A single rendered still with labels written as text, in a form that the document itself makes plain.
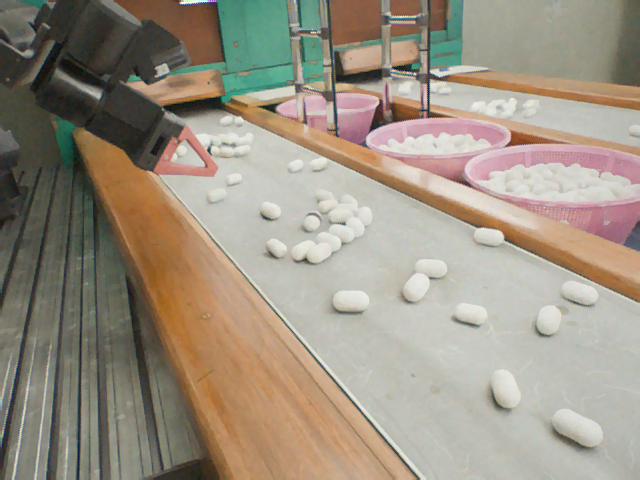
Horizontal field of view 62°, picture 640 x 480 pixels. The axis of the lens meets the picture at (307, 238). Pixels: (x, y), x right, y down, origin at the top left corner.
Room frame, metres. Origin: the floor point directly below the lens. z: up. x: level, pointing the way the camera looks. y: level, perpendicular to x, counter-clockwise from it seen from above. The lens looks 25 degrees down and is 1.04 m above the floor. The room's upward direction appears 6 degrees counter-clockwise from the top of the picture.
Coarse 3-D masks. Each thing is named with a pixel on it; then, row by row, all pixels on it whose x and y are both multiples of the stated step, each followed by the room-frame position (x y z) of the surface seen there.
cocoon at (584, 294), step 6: (570, 282) 0.44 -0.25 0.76; (576, 282) 0.44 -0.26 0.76; (564, 288) 0.44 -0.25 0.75; (570, 288) 0.44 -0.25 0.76; (576, 288) 0.44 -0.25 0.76; (582, 288) 0.43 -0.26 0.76; (588, 288) 0.43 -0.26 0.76; (564, 294) 0.44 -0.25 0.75; (570, 294) 0.44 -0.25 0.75; (576, 294) 0.43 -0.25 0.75; (582, 294) 0.43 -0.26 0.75; (588, 294) 0.43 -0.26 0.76; (594, 294) 0.43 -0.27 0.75; (576, 300) 0.43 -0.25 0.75; (582, 300) 0.43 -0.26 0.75; (588, 300) 0.42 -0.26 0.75; (594, 300) 0.42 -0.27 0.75
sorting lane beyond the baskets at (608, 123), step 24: (408, 96) 1.53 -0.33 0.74; (432, 96) 1.50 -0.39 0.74; (456, 96) 1.47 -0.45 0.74; (480, 96) 1.44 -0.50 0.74; (504, 96) 1.41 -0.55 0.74; (528, 96) 1.38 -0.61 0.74; (528, 120) 1.14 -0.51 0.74; (552, 120) 1.12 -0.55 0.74; (576, 120) 1.10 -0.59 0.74; (600, 120) 1.09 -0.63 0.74; (624, 120) 1.07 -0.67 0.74
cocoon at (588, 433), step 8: (560, 416) 0.28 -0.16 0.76; (568, 416) 0.28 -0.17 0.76; (576, 416) 0.27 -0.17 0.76; (560, 424) 0.27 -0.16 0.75; (568, 424) 0.27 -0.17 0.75; (576, 424) 0.27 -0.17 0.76; (584, 424) 0.27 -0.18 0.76; (592, 424) 0.27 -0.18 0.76; (560, 432) 0.27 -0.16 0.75; (568, 432) 0.27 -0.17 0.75; (576, 432) 0.27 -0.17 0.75; (584, 432) 0.26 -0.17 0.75; (592, 432) 0.26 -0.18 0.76; (600, 432) 0.26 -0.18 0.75; (576, 440) 0.26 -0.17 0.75; (584, 440) 0.26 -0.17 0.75; (592, 440) 0.26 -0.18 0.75; (600, 440) 0.26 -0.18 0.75
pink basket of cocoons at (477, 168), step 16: (544, 144) 0.86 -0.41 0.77; (560, 144) 0.85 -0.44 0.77; (480, 160) 0.83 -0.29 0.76; (496, 160) 0.85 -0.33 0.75; (512, 160) 0.86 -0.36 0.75; (528, 160) 0.86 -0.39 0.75; (544, 160) 0.85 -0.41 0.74; (560, 160) 0.84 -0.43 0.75; (576, 160) 0.83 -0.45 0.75; (608, 160) 0.80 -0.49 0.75; (624, 160) 0.77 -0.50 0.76; (480, 176) 0.82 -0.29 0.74; (624, 176) 0.76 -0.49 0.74; (496, 192) 0.67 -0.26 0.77; (528, 208) 0.65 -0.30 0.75; (544, 208) 0.63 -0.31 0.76; (560, 208) 0.62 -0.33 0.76; (576, 208) 0.61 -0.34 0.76; (592, 208) 0.61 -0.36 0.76; (608, 208) 0.61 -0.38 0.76; (624, 208) 0.62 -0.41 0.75; (576, 224) 0.62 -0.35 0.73; (592, 224) 0.62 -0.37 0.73; (608, 224) 0.62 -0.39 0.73; (624, 224) 0.63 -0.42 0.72; (624, 240) 0.66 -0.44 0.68
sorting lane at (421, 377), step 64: (192, 128) 1.39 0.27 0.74; (256, 128) 1.32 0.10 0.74; (192, 192) 0.88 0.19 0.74; (256, 192) 0.85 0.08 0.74; (384, 192) 0.79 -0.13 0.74; (256, 256) 0.61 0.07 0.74; (384, 256) 0.57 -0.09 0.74; (448, 256) 0.56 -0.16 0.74; (512, 256) 0.54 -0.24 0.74; (320, 320) 0.45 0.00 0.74; (384, 320) 0.44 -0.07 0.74; (448, 320) 0.43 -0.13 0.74; (512, 320) 0.42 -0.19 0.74; (576, 320) 0.41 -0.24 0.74; (384, 384) 0.35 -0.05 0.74; (448, 384) 0.34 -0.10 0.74; (576, 384) 0.32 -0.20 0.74; (448, 448) 0.27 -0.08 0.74; (512, 448) 0.27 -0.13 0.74; (576, 448) 0.26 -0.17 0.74
